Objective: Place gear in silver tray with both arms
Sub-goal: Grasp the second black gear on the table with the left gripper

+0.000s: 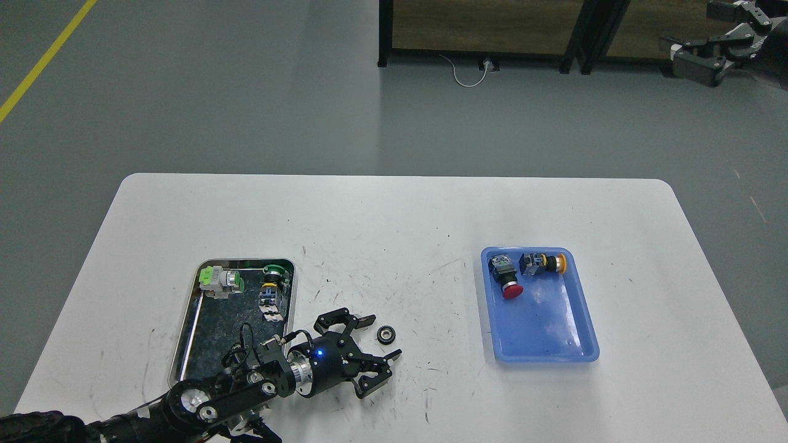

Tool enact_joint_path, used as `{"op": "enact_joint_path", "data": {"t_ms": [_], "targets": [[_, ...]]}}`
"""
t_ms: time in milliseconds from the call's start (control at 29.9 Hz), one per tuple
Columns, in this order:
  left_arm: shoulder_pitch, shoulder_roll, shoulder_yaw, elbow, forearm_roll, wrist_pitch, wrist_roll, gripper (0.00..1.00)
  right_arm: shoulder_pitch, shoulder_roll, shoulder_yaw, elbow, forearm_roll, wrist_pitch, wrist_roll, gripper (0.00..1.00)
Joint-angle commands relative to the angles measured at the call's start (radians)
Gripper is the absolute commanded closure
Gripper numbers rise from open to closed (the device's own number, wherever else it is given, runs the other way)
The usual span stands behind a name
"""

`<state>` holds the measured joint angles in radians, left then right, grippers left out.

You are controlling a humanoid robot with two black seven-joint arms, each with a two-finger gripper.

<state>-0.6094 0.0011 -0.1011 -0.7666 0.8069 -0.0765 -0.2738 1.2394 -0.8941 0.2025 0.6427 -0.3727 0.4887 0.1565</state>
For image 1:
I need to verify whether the black gear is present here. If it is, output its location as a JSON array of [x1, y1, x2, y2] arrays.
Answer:
[[376, 325, 396, 345]]

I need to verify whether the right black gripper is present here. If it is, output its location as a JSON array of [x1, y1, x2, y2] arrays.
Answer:
[[659, 1, 787, 87]]

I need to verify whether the red mushroom push button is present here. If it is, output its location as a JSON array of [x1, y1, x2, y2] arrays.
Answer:
[[489, 254, 524, 300]]

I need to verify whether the green blue push button switch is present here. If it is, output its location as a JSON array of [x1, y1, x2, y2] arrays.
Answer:
[[258, 265, 290, 322]]

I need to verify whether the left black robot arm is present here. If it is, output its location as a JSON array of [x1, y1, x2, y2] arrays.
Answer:
[[2, 308, 402, 442]]

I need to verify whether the wooden black-framed cabinet left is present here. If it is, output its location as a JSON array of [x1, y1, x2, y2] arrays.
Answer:
[[377, 1, 600, 74]]

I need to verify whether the yellow push button switch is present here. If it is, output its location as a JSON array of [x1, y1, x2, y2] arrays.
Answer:
[[520, 252, 568, 276]]

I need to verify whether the wooden black-framed cabinet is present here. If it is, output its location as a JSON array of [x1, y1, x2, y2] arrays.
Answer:
[[377, 1, 600, 74], [575, 1, 732, 75]]

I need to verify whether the wooden black-framed cabinet right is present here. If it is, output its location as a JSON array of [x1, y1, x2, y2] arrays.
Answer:
[[575, 1, 732, 75]]

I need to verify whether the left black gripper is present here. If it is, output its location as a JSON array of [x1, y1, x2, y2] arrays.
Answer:
[[288, 308, 402, 400]]

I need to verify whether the white cable on floor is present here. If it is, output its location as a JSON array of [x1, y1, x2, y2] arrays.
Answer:
[[438, 54, 495, 87]]

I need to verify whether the green white push button switch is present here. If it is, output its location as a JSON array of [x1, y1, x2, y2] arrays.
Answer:
[[197, 266, 246, 299]]

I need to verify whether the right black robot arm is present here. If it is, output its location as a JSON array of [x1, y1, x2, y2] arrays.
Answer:
[[659, 1, 787, 90]]

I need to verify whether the blue plastic tray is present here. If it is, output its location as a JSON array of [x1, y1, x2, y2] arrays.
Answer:
[[480, 246, 600, 364]]

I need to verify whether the silver metal tray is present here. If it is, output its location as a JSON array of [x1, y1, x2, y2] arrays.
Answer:
[[168, 258, 296, 387]]

